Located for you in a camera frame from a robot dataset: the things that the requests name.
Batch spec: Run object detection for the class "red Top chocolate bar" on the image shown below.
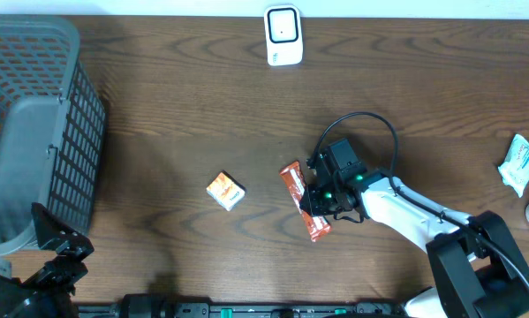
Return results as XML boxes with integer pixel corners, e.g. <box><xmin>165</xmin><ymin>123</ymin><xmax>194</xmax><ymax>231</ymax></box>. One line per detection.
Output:
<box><xmin>279</xmin><ymin>161</ymin><xmax>331</xmax><ymax>242</ymax></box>

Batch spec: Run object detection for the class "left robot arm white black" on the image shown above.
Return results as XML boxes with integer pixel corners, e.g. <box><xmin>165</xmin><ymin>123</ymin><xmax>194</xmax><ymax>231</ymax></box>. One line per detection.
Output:
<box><xmin>0</xmin><ymin>203</ymin><xmax>94</xmax><ymax>318</ymax></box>

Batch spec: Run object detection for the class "orange small carton box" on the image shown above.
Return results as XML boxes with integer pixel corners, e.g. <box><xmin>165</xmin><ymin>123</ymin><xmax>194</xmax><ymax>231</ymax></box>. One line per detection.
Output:
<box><xmin>206</xmin><ymin>171</ymin><xmax>246</xmax><ymax>211</ymax></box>

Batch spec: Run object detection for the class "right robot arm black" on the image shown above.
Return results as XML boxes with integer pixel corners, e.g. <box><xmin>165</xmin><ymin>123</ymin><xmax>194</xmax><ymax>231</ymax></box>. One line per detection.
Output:
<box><xmin>299</xmin><ymin>139</ymin><xmax>529</xmax><ymax>317</ymax></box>

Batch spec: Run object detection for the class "grey plastic basket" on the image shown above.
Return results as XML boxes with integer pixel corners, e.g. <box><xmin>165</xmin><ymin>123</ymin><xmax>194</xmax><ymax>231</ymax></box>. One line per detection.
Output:
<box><xmin>0</xmin><ymin>15</ymin><xmax>107</xmax><ymax>255</ymax></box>

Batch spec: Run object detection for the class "white barcode scanner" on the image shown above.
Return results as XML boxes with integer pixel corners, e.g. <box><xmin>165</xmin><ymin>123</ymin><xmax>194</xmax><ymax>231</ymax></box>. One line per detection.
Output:
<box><xmin>264</xmin><ymin>4</ymin><xmax>304</xmax><ymax>66</ymax></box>

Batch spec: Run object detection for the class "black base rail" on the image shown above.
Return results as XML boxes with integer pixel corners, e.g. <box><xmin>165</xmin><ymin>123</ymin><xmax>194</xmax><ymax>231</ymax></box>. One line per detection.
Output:
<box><xmin>76</xmin><ymin>294</ymin><xmax>407</xmax><ymax>318</ymax></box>

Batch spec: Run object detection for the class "light blue snack packet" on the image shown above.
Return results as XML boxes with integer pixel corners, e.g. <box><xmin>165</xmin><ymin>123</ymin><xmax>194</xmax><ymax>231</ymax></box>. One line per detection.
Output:
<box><xmin>497</xmin><ymin>134</ymin><xmax>529</xmax><ymax>198</ymax></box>

